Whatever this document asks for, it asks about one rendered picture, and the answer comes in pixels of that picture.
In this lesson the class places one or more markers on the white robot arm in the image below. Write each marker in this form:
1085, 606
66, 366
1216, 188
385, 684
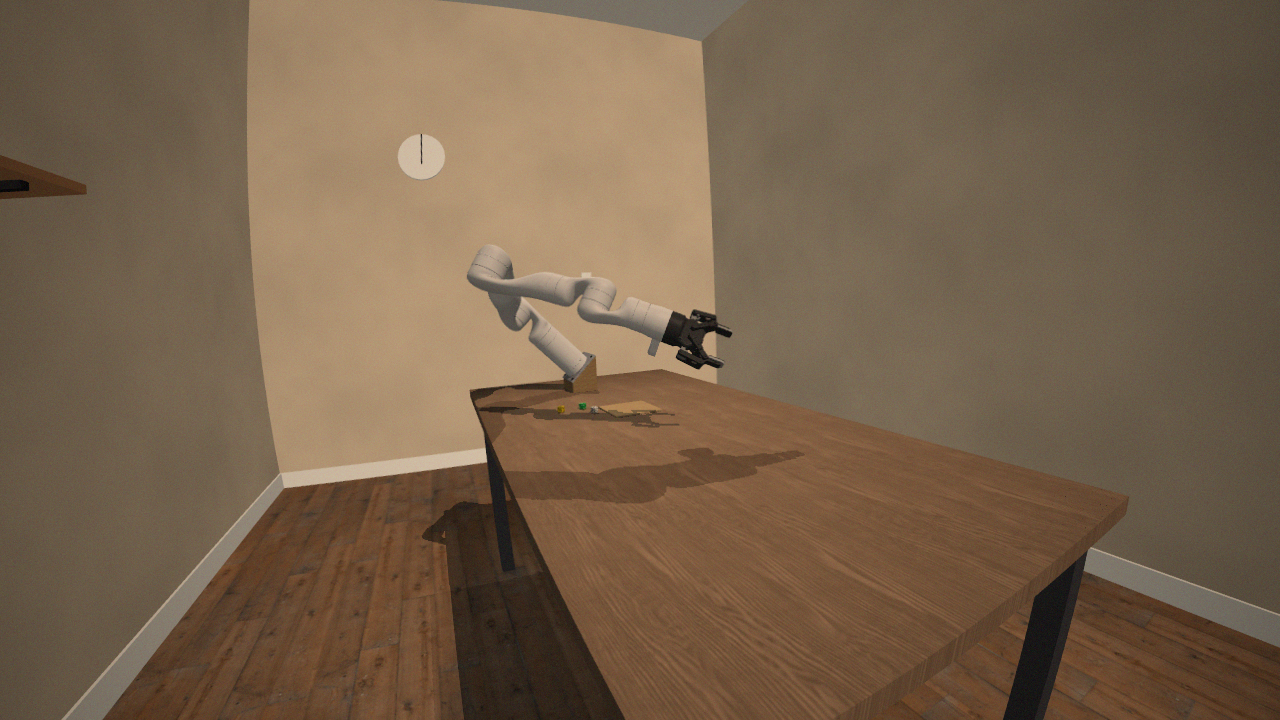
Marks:
488, 270

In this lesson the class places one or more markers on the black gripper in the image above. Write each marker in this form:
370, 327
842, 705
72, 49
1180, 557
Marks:
685, 339

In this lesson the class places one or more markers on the tan square mat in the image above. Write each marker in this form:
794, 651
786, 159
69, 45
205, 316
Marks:
629, 408

